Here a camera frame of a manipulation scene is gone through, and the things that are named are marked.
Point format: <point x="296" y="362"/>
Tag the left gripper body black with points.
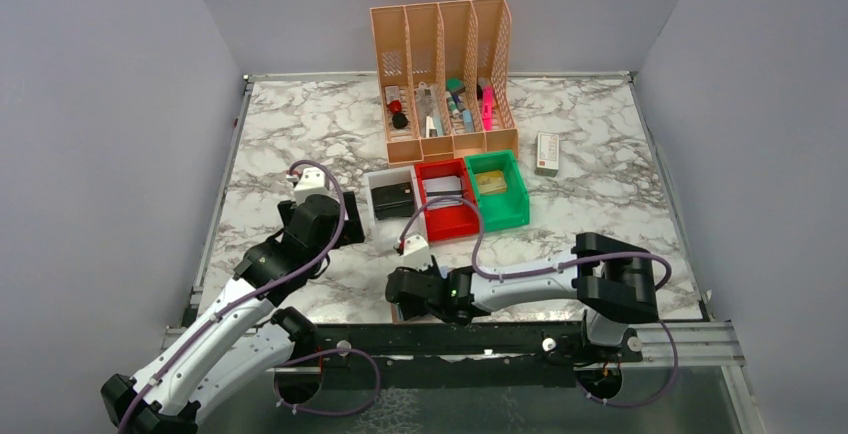
<point x="354" y="233"/>

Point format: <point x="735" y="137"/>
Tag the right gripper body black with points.
<point x="428" y="272"/>

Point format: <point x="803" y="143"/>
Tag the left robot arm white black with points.
<point x="244" y="332"/>

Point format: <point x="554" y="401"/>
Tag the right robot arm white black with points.
<point x="614" y="280"/>

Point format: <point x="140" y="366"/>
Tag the black card stack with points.
<point x="393" y="201"/>

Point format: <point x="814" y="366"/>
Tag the white card stack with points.
<point x="444" y="191"/>

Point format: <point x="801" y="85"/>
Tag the gold card stack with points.
<point x="491" y="182"/>

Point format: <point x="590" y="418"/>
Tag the red plastic bin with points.
<point x="451" y="222"/>

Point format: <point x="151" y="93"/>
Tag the white plastic bin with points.
<point x="384" y="234"/>

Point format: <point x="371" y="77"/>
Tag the green plastic bin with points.
<point x="502" y="211"/>

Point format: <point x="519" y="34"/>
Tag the red black small object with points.
<point x="399" y="120"/>

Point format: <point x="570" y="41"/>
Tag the blue white marker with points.
<point x="467" y="120"/>

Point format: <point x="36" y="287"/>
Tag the white red small box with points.
<point x="547" y="154"/>

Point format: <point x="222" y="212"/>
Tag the teal capped marker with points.
<point x="454" y="88"/>

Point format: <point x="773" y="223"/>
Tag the pink highlighter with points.
<point x="487" y="99"/>

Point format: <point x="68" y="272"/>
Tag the peach desk file organizer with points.
<point x="418" y="47"/>

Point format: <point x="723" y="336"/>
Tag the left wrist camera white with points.
<point x="313" y="181"/>

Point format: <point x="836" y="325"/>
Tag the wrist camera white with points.
<point x="313" y="181"/>
<point x="415" y="253"/>

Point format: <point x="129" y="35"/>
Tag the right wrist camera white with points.
<point x="415" y="253"/>

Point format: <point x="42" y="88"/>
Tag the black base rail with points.
<point x="435" y="356"/>

